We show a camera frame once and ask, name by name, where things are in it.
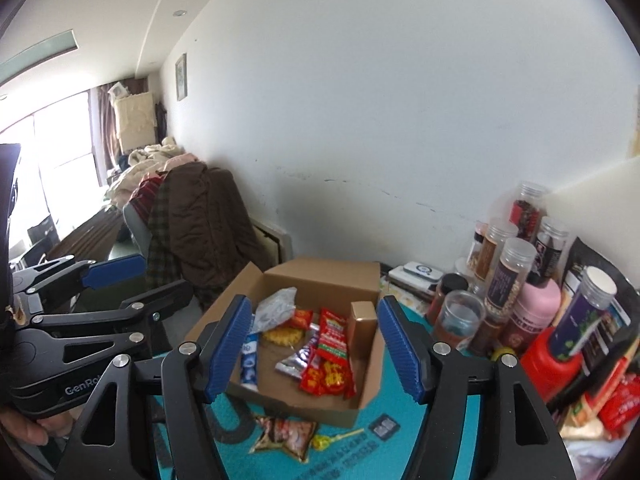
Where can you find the red yellow snack packet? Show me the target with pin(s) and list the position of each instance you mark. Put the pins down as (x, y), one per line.
(327, 377)

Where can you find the white foam board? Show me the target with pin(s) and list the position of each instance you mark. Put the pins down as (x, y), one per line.
(595, 200)

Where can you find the plaid garment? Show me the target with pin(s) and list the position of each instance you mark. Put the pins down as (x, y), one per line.
(157, 245)

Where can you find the grey chair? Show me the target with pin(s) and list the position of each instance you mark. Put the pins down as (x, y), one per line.
(135, 230)

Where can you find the white printed snack packet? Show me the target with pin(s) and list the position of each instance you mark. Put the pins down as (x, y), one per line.
(275, 310)

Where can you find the pink bottle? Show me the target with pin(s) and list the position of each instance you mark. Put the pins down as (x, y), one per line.
(535, 310)

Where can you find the cream quilted board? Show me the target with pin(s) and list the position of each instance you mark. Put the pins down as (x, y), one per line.
(134, 120)

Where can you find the red striped garment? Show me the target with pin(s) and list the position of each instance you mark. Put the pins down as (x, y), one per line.
(150, 192)

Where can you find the white flat device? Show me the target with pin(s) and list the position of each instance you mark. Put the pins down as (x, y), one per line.
(417, 275)

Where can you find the yellow lollipop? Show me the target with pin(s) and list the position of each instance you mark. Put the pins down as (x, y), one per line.
(322, 442)

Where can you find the group of clear plastic jars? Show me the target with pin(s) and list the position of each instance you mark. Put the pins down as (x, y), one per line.
(457, 317)

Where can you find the orange red packet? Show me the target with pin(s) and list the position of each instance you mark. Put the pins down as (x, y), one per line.
(595, 395)

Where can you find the brown curtain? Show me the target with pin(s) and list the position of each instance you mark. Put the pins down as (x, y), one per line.
(102, 130)

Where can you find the brown quilted jacket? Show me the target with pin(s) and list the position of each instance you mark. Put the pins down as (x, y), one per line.
(210, 230)

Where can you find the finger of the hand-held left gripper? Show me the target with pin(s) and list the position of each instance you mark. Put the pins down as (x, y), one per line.
(115, 271)
(150, 305)

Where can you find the red white snack packet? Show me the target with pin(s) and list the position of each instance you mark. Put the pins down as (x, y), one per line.
(332, 335)

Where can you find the red plastic bottle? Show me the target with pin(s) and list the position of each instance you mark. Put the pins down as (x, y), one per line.
(550, 370)

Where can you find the gold box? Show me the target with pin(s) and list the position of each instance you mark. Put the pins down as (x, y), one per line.
(362, 330)

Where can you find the small black tag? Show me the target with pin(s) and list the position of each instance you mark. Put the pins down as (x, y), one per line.
(384, 427)

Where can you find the bright window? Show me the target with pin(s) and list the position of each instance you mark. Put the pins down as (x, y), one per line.
(55, 135)

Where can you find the pile of beige bedding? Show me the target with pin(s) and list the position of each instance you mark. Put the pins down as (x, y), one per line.
(145, 160)

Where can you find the grey ceiling panel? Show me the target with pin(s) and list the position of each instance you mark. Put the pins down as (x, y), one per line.
(40, 55)

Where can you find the cardboard box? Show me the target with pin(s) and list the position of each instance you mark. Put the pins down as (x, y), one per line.
(320, 275)

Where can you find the teal bubble mat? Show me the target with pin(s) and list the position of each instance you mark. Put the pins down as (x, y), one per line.
(350, 460)

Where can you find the black monitor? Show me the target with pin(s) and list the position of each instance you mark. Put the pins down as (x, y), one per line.
(45, 230)

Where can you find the black stand-up pouch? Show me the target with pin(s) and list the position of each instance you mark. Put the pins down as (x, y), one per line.
(580, 255)

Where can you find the blue candy tube white cap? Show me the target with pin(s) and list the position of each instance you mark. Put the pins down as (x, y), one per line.
(249, 365)

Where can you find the person's left hand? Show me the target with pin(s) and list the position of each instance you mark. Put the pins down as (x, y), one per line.
(35, 430)

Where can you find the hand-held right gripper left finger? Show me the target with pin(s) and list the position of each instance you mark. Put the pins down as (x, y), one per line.
(230, 345)

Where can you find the framed wall picture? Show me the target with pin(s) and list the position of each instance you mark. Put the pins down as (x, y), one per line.
(180, 77)

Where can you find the gold red candy bag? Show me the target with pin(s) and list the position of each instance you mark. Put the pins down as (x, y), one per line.
(285, 437)

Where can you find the silver purple snack packet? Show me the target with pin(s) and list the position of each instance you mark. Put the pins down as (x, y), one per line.
(295, 360)

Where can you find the leaning white picture frame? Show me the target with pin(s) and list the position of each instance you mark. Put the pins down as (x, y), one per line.
(275, 240)

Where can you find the small red snack packet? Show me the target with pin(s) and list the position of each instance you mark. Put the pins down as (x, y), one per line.
(302, 319)

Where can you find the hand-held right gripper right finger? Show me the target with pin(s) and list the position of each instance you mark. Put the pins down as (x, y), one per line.
(400, 350)

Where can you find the red snack bag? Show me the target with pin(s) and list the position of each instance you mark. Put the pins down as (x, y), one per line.
(622, 407)

